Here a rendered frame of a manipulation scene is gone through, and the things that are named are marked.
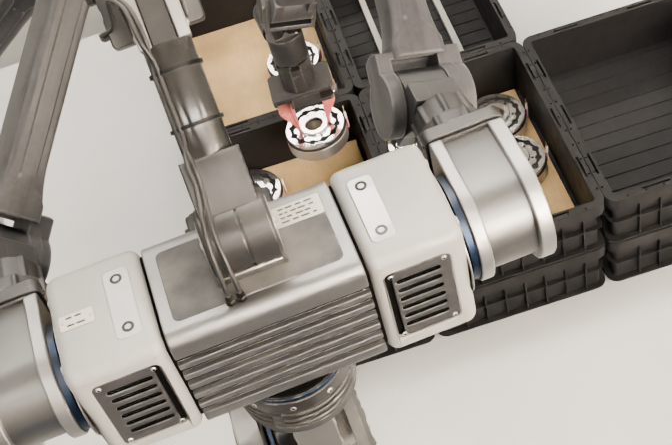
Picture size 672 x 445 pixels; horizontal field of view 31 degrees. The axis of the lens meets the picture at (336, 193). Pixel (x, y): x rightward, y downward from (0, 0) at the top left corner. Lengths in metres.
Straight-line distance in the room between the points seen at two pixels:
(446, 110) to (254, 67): 1.12
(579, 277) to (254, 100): 0.70
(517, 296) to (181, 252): 0.93
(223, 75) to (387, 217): 1.25
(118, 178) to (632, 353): 1.06
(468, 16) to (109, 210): 0.79
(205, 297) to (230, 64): 1.28
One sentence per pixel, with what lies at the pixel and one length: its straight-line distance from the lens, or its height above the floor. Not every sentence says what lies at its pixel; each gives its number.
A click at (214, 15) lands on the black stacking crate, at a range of 2.45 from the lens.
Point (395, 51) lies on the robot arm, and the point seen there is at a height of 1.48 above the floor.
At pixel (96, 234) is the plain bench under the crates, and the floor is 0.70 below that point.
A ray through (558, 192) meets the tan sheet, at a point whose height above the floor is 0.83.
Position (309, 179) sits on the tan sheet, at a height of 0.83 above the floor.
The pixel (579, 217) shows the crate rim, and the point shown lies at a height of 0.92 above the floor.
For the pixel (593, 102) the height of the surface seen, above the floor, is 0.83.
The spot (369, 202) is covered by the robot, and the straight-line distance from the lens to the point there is 1.17.
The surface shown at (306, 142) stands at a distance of 2.02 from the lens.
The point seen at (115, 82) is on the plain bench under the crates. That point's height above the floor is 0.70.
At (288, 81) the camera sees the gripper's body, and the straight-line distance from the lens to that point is 1.94.
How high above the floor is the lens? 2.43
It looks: 49 degrees down
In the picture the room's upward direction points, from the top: 16 degrees counter-clockwise
